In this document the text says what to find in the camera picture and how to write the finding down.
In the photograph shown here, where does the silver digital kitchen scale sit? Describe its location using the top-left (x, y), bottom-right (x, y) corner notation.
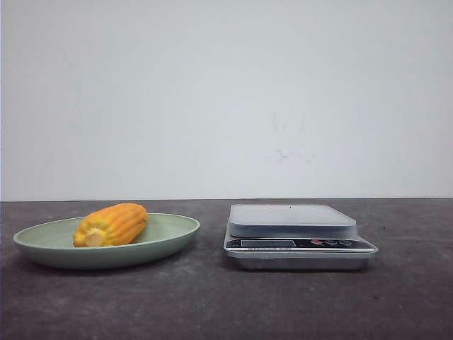
top-left (224, 204), bottom-right (379, 271)

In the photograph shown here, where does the light green shallow plate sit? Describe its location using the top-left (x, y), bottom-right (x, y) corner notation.
top-left (13, 213), bottom-right (200, 270)

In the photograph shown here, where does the yellow orange corn cob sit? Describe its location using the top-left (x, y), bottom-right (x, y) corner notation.
top-left (73, 203), bottom-right (148, 247)

